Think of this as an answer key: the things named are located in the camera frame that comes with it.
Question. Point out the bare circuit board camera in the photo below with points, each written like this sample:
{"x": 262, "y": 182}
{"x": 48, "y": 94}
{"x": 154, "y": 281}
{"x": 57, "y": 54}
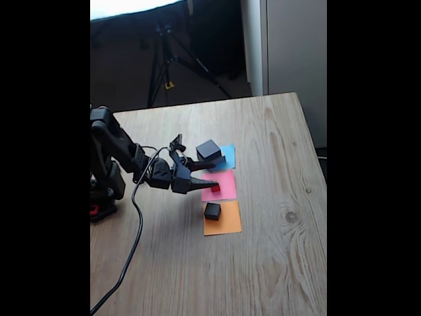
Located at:
{"x": 176, "y": 143}

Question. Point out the blue paper sheet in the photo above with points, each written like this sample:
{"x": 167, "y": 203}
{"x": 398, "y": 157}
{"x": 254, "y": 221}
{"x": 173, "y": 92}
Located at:
{"x": 230, "y": 154}

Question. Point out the orange paper sheet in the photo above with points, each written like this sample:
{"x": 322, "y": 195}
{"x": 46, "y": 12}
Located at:
{"x": 230, "y": 224}

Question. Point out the small red cube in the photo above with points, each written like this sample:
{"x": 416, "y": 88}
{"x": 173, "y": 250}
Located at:
{"x": 215, "y": 188}

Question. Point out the pink paper sheet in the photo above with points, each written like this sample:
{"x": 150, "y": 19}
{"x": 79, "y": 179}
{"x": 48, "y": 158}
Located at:
{"x": 228, "y": 184}

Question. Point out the bright white panel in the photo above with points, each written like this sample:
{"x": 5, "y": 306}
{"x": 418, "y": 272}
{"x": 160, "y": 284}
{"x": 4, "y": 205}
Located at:
{"x": 131, "y": 6}

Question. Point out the large black block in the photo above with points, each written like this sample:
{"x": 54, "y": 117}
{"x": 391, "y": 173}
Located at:
{"x": 221, "y": 161}

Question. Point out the medium black block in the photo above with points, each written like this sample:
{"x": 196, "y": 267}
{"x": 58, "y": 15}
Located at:
{"x": 208, "y": 148}

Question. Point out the white cabinet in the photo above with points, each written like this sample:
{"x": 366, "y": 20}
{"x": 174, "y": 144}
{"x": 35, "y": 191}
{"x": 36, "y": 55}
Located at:
{"x": 296, "y": 49}

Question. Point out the yellow tripod tag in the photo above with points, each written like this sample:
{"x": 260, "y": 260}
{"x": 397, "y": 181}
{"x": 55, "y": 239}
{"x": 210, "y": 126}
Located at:
{"x": 169, "y": 85}

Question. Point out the small black cube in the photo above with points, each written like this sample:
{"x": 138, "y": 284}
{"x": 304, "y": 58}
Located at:
{"x": 212, "y": 211}

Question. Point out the red base clamp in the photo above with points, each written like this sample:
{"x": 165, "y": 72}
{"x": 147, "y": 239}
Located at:
{"x": 93, "y": 209}

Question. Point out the black tripod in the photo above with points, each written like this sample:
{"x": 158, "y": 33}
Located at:
{"x": 200, "y": 66}

